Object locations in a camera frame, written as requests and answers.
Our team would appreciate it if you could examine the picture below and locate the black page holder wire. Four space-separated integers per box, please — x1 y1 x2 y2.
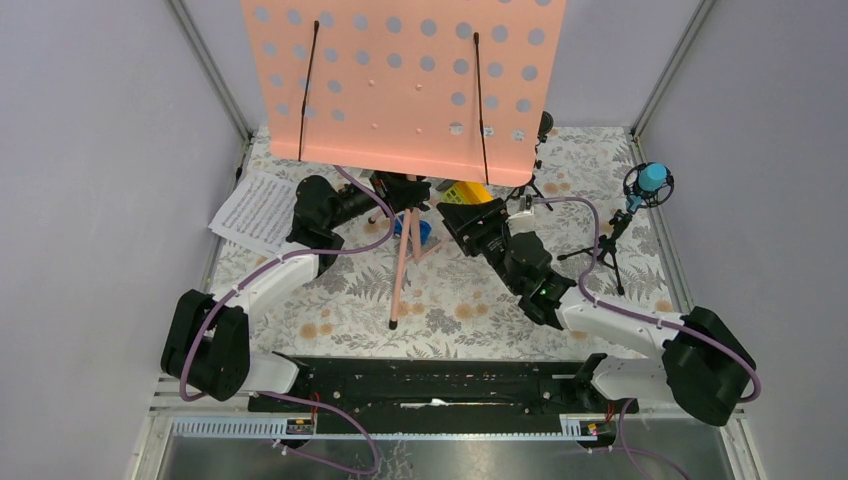
472 31 492 185
297 20 321 163

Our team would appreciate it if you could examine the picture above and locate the black right page holder wire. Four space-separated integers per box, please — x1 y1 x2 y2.
472 31 492 185

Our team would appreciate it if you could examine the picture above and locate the blue toy car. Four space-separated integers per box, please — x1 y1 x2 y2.
393 214 432 245

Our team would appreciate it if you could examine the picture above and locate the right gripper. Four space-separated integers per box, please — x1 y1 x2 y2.
437 197 523 294

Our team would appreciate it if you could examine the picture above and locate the blue microphone on tripod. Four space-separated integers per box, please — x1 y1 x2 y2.
556 162 675 296

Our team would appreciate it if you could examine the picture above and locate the sheet music page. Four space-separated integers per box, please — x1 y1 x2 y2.
208 171 297 256

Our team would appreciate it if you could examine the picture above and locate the white slotted cable duct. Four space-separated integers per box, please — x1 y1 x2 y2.
172 412 599 442

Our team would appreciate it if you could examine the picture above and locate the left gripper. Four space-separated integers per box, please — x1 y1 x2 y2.
325 160 430 230

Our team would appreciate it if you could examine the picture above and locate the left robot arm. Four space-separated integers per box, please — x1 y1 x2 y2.
160 171 431 411

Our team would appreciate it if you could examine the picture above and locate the pink music stand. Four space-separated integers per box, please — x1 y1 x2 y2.
239 0 570 331

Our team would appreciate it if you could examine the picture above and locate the black microphone on tripod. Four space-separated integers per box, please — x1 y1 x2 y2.
506 110 554 201

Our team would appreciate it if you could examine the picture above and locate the yellow toy block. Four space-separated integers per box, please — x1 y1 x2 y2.
455 181 493 205

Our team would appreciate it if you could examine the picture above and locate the black left page holder wire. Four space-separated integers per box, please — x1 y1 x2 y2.
297 20 321 163

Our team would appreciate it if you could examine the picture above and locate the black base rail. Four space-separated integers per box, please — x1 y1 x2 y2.
248 354 638 423

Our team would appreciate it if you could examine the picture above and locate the green toy grid piece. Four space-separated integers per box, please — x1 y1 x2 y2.
440 184 467 204

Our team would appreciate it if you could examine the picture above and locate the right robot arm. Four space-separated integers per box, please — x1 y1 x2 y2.
437 199 761 426

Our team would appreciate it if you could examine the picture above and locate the floral table cloth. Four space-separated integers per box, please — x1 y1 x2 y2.
192 125 677 363

